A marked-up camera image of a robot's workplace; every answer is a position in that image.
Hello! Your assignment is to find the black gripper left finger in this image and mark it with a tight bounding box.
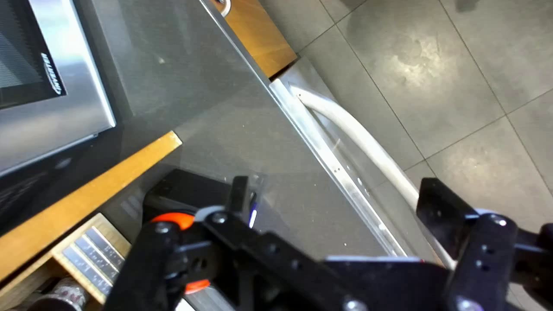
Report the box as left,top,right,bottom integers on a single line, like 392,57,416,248
102,174,369,311

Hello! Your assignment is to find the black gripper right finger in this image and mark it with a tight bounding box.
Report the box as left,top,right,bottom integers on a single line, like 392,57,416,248
416,176,553,311

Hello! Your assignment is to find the stainless steel dishwasher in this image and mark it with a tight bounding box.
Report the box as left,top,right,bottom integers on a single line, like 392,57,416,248
268,53,463,273

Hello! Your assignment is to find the wooden shelf unit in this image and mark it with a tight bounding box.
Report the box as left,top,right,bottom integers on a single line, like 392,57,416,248
0,129,183,283

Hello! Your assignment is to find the small white microwave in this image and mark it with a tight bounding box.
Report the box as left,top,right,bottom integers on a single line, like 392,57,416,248
0,0,117,178

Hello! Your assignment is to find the black topped grinder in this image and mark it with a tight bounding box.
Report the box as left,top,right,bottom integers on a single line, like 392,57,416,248
24,274,90,311

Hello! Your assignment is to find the steel dishwasher handle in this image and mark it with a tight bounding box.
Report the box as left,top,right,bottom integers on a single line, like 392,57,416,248
290,84,456,269

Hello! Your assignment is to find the horizontal metal cabinet handle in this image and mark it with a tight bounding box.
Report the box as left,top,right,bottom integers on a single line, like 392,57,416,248
212,0,233,17

